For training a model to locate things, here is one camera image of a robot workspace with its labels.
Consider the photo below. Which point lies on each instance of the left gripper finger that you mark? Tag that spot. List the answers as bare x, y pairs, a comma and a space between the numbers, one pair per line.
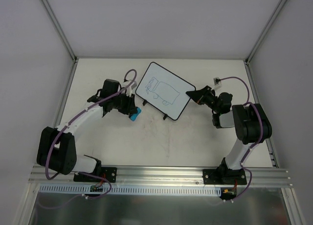
132, 107
127, 111

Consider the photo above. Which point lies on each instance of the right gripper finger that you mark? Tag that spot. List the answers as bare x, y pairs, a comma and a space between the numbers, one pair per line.
199, 93
197, 98

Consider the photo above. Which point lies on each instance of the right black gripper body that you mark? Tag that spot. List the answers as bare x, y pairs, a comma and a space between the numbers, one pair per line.
202, 97

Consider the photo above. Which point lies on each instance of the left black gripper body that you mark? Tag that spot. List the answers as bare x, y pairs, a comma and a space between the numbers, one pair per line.
132, 106

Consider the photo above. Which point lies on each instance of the blue black whiteboard eraser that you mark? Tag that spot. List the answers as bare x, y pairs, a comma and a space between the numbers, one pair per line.
134, 116

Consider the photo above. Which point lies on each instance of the white whiteboard black frame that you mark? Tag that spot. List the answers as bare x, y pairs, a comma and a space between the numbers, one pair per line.
164, 90

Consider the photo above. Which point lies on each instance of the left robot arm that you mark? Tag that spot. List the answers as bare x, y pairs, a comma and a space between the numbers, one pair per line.
57, 147

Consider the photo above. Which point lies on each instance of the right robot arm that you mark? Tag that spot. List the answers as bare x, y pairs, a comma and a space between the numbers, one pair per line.
251, 126

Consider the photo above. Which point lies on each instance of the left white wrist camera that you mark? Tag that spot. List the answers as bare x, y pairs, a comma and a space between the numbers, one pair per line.
128, 87

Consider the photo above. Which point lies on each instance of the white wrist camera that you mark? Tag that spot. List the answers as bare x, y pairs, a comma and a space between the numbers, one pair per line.
128, 87
217, 83

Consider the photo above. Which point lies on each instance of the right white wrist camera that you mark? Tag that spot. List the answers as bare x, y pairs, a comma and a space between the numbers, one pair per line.
217, 83

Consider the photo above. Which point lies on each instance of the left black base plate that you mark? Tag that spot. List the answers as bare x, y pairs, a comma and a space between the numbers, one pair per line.
108, 173

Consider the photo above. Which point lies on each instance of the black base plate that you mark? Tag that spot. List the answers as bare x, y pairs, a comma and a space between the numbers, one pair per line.
224, 177
108, 173

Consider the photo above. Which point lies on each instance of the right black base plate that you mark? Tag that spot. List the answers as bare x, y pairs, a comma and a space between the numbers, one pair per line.
224, 177

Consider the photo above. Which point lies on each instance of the white slotted cable duct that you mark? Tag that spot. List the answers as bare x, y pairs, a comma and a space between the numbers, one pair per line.
131, 190

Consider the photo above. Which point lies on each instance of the aluminium mounting rail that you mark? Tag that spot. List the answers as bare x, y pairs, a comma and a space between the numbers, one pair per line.
172, 176

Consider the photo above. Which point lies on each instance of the right aluminium frame post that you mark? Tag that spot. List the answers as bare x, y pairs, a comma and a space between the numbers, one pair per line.
274, 15

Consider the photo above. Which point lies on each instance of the aluminium frame post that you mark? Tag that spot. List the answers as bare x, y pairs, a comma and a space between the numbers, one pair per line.
57, 26
274, 15

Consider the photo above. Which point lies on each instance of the left aluminium frame post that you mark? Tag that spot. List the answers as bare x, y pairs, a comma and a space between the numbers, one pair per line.
57, 26

